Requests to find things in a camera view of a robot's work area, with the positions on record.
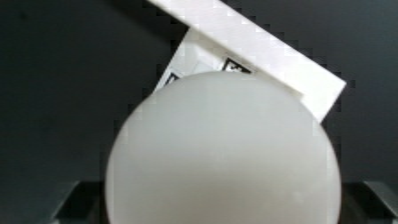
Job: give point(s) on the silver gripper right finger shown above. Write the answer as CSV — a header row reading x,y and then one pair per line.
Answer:
x,y
369,203

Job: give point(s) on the white lamp bulb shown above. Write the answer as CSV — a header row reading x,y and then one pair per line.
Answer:
x,y
223,159

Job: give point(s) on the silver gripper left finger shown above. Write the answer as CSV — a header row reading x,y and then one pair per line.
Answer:
x,y
83,207

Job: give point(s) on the white lamp base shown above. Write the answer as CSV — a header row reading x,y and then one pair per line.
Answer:
x,y
230,45

